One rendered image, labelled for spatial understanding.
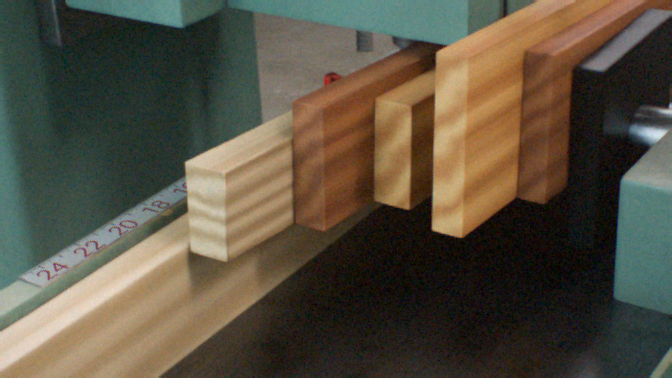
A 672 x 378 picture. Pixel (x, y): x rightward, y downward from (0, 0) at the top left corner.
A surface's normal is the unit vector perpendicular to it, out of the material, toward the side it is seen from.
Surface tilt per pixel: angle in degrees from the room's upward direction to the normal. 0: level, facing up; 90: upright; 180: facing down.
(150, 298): 90
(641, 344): 0
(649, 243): 90
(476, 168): 90
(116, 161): 90
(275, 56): 0
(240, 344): 0
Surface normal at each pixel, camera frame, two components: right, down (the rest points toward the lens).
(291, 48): -0.04, -0.89
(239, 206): 0.83, 0.22
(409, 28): -0.55, 0.40
